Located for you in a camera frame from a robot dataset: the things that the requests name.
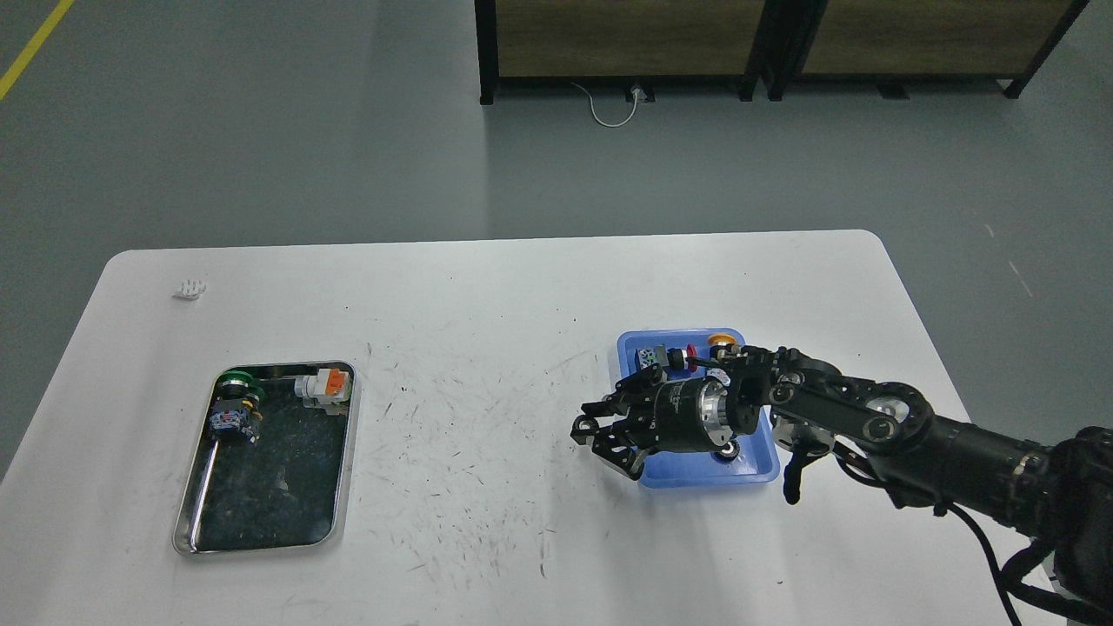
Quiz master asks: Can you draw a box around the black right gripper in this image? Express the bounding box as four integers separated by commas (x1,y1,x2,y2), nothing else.
570,365,759,481

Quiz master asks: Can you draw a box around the black gear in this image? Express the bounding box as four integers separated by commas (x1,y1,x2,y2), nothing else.
713,439,741,463

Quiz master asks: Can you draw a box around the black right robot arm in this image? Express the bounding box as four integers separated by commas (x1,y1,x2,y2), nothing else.
570,343,1112,625

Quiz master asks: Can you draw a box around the blue plastic tray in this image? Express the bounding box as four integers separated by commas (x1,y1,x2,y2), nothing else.
615,326,782,489

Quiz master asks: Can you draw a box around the silver metal tray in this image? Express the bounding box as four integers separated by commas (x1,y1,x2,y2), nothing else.
171,361,362,557

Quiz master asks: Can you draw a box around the orange white connector block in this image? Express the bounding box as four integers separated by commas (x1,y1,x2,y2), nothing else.
294,368,353,415

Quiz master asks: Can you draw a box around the left wooden cabinet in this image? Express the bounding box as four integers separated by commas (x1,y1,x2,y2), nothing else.
474,1,784,106

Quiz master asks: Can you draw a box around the wooden cabinet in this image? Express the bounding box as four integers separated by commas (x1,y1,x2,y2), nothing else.
474,1,784,106
764,1,1089,102

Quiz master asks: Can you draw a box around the small white plastic piece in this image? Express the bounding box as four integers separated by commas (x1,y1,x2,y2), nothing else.
171,280,208,302

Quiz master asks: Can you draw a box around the right wooden cabinet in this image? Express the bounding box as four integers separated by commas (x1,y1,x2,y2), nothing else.
764,1,1089,102

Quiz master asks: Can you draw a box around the red push button switch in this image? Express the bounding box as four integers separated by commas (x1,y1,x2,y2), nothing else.
632,343,700,380

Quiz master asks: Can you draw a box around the yellow push button switch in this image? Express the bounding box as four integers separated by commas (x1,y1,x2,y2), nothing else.
707,333,738,362

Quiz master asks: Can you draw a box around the white cable on floor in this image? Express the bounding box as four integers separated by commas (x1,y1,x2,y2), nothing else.
571,82,653,129

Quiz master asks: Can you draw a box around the green push button switch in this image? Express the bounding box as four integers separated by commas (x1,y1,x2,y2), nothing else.
205,370,265,444

